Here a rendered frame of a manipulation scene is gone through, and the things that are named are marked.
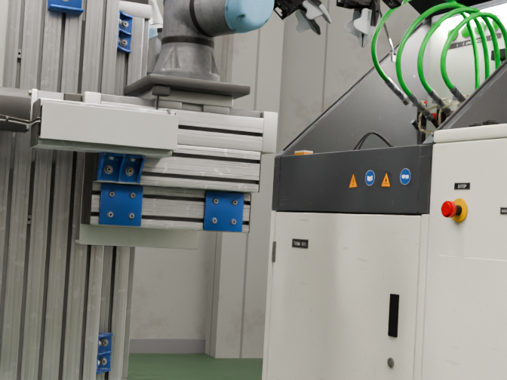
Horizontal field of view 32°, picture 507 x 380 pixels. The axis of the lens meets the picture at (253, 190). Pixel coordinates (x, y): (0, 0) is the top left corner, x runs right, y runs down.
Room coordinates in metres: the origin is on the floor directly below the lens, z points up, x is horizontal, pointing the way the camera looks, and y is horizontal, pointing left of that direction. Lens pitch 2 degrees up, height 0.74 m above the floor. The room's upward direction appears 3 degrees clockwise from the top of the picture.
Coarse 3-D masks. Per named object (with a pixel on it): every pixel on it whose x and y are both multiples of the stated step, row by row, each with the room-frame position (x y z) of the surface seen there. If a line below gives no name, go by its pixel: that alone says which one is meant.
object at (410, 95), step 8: (432, 8) 2.30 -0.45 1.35; (440, 8) 2.32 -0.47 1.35; (424, 16) 2.29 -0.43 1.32; (416, 24) 2.28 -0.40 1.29; (480, 24) 2.38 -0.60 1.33; (408, 32) 2.26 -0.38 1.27; (480, 32) 2.39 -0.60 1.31; (400, 48) 2.25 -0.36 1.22; (400, 56) 2.25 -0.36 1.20; (488, 56) 2.40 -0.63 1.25; (400, 64) 2.25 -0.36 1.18; (488, 64) 2.40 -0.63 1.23; (400, 72) 2.25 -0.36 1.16; (488, 72) 2.40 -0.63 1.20; (400, 80) 2.26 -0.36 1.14; (408, 96) 2.28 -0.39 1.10; (416, 104) 2.28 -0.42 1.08
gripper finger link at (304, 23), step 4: (300, 8) 2.42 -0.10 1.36; (304, 8) 2.42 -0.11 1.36; (296, 12) 2.41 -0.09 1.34; (300, 12) 2.42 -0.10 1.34; (304, 12) 2.41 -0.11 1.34; (296, 16) 2.41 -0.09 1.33; (300, 16) 2.42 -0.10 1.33; (304, 16) 2.42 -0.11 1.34; (300, 20) 2.42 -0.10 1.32; (304, 20) 2.42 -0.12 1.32; (308, 20) 2.42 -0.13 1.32; (312, 20) 2.42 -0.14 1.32; (300, 24) 2.42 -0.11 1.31; (304, 24) 2.42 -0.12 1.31; (308, 24) 2.43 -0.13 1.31; (312, 24) 2.42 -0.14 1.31; (316, 24) 2.43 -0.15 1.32; (296, 28) 2.41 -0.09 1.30; (300, 28) 2.42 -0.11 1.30; (304, 28) 2.42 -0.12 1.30; (308, 28) 2.43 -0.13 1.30; (312, 28) 2.43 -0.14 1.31; (316, 28) 2.43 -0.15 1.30; (316, 32) 2.44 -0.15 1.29; (320, 32) 2.43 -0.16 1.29
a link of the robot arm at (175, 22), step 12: (168, 0) 1.87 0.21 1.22; (180, 0) 1.85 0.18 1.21; (192, 0) 1.82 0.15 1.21; (168, 12) 1.87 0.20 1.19; (180, 12) 1.84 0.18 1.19; (192, 12) 1.82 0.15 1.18; (168, 24) 1.87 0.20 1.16; (180, 24) 1.85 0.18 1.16; (192, 24) 1.84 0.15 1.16; (168, 36) 1.87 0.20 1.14; (204, 36) 1.86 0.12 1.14
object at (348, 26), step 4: (356, 12) 2.16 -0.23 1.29; (352, 16) 2.16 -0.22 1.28; (356, 16) 2.16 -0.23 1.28; (360, 16) 2.17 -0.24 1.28; (352, 20) 2.16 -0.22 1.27; (348, 24) 2.15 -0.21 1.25; (352, 24) 2.16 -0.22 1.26; (348, 28) 2.15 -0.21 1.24; (352, 28) 2.16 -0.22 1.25; (352, 32) 2.16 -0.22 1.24; (356, 32) 2.16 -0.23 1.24; (360, 32) 2.16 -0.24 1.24; (360, 36) 2.16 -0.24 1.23; (360, 40) 2.16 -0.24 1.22; (360, 44) 2.16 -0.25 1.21
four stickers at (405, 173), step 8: (408, 168) 2.04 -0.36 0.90; (352, 176) 2.23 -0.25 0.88; (368, 176) 2.17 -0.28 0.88; (384, 176) 2.12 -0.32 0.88; (400, 176) 2.06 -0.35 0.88; (408, 176) 2.04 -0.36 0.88; (352, 184) 2.23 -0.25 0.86; (368, 184) 2.17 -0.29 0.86; (384, 184) 2.11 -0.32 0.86; (400, 184) 2.06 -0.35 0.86; (408, 184) 2.04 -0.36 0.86
